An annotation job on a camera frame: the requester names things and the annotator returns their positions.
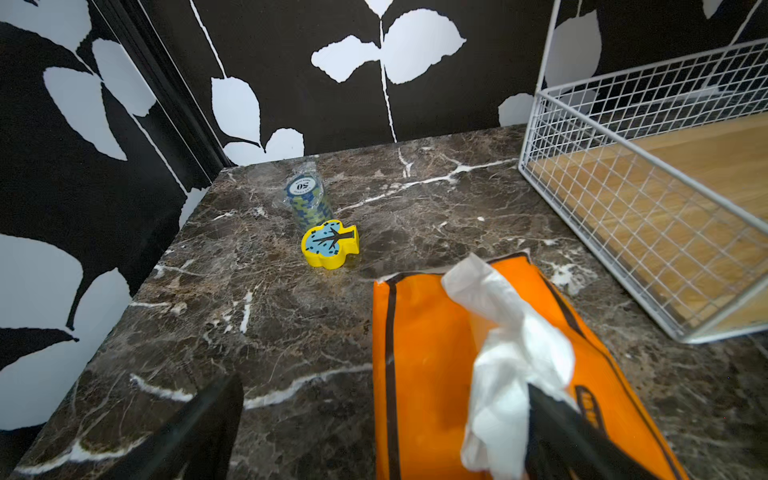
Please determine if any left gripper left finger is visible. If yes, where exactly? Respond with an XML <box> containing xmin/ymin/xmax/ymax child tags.
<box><xmin>101</xmin><ymin>374</ymin><xmax>244</xmax><ymax>479</ymax></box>

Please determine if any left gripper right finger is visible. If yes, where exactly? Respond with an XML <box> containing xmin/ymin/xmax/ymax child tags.
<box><xmin>525</xmin><ymin>385</ymin><xmax>654</xmax><ymax>479</ymax></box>

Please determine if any orange tissue pack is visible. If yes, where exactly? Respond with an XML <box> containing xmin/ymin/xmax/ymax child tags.
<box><xmin>373</xmin><ymin>252</ymin><xmax>687</xmax><ymax>479</ymax></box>

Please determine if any yellow clock toy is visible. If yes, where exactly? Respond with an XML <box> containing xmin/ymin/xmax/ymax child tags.
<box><xmin>301</xmin><ymin>220</ymin><xmax>360</xmax><ymax>270</ymax></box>

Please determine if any white wire shelf rack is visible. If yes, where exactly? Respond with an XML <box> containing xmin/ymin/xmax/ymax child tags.
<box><xmin>519</xmin><ymin>1</ymin><xmax>767</xmax><ymax>344</ymax></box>

